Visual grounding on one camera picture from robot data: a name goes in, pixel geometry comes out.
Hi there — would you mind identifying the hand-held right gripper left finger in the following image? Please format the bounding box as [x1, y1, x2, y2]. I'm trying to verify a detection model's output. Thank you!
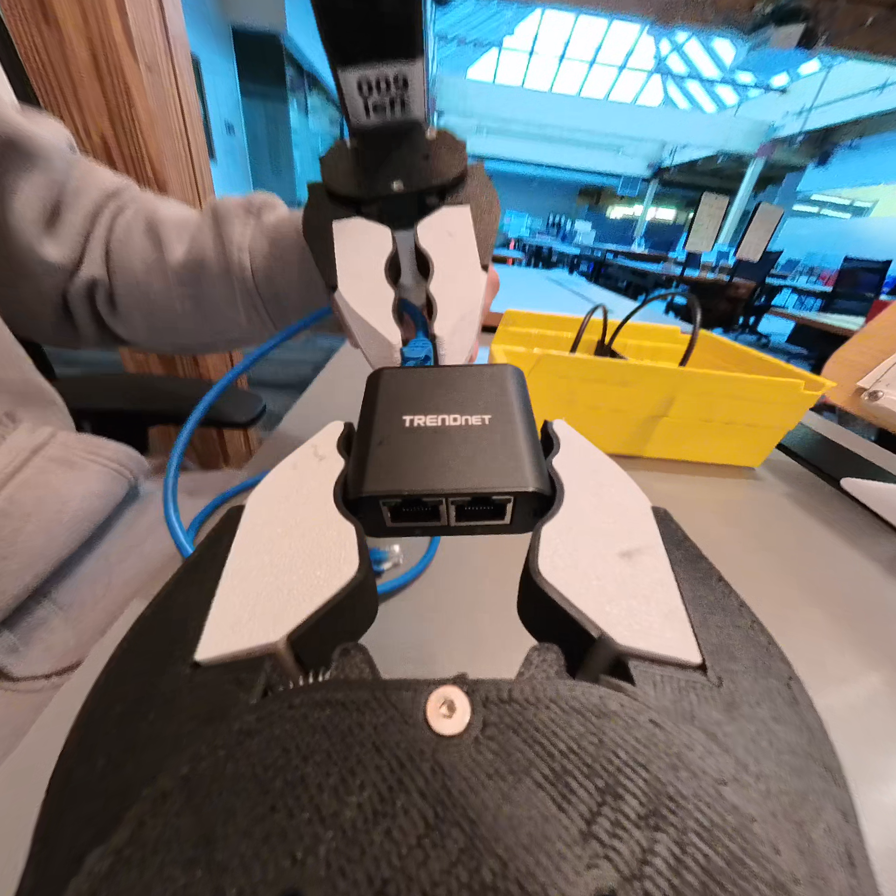
[192, 420, 382, 673]

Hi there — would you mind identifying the black chair armrest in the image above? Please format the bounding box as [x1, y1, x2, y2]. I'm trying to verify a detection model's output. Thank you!
[42, 371, 267, 449]

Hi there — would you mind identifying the wooden reading stand board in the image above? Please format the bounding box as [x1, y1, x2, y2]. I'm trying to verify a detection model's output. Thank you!
[820, 308, 896, 435]

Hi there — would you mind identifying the black office chair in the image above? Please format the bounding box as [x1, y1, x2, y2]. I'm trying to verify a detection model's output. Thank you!
[819, 255, 893, 316]
[728, 248, 785, 344]

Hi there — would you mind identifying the whiteboard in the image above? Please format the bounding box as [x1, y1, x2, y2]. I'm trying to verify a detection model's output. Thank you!
[682, 190, 730, 256]
[735, 203, 785, 263]

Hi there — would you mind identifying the blue ethernet cable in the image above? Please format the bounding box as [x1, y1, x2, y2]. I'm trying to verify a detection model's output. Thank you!
[162, 297, 443, 599]

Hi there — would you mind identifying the grey desk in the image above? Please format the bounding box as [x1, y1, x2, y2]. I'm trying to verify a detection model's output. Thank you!
[0, 329, 896, 896]

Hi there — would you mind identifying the white stand base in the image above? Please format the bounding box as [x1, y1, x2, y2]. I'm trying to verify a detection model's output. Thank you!
[840, 476, 896, 526]

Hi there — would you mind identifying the black network splitter box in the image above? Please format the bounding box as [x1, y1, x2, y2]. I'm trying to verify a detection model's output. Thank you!
[343, 364, 557, 539]

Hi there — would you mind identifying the skylight window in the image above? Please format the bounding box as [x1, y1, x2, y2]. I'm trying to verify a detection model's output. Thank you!
[465, 7, 743, 113]

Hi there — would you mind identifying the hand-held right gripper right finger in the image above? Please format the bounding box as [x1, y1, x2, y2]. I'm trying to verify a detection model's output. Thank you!
[517, 419, 704, 683]

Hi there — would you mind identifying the person's grey hoodie torso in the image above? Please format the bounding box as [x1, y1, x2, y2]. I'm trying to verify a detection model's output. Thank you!
[0, 315, 246, 690]

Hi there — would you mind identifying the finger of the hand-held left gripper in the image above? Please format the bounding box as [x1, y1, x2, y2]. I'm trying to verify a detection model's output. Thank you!
[414, 203, 491, 366]
[330, 217, 407, 368]

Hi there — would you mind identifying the yellow plastic bin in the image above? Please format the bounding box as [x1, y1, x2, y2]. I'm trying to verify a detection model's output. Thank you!
[489, 309, 835, 469]

